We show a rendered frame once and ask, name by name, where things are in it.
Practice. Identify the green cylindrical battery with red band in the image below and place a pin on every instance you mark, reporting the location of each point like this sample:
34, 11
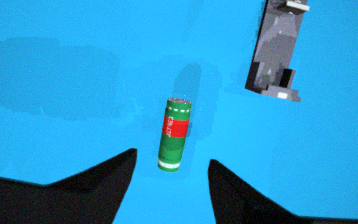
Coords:
173, 135

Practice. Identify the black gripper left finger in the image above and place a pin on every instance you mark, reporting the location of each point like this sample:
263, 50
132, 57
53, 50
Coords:
92, 196

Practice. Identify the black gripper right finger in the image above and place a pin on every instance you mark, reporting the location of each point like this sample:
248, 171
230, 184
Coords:
235, 201

